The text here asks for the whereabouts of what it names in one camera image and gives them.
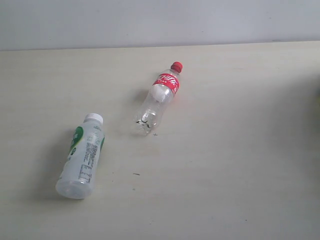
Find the clear red-label cola bottle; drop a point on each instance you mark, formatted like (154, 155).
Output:
(159, 97)

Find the white green-label bottle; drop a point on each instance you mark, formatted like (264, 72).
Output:
(77, 178)

